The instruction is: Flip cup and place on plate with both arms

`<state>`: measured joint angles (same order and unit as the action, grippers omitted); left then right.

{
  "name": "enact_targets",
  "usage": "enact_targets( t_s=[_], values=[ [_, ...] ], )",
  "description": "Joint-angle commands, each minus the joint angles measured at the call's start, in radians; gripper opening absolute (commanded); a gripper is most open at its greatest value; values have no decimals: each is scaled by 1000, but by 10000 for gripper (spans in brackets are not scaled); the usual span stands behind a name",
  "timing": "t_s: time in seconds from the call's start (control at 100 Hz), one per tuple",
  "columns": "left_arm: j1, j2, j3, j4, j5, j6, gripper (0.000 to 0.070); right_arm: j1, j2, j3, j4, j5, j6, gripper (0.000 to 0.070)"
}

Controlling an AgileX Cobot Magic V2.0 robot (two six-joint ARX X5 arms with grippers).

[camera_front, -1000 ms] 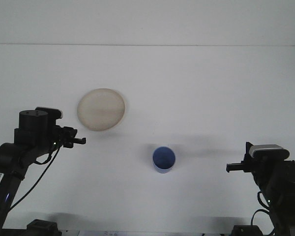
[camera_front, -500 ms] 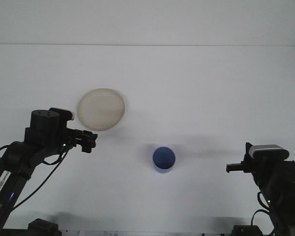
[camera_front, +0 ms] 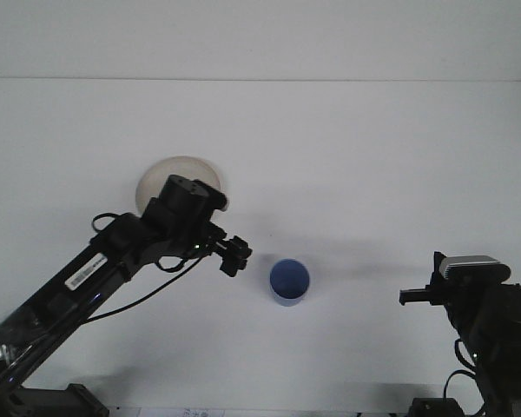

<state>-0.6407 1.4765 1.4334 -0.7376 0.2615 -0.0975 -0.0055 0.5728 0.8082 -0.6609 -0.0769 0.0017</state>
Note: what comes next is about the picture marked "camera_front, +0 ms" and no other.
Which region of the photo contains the pale blue cup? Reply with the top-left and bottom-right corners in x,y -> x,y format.
268,258 -> 311,308

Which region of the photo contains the pale round plate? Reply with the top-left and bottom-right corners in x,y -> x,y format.
135,155 -> 231,213

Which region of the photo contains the white paper sheet with writing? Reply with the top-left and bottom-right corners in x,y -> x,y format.
136,407 -> 229,417

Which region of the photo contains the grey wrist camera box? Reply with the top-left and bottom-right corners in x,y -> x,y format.
438,255 -> 513,284

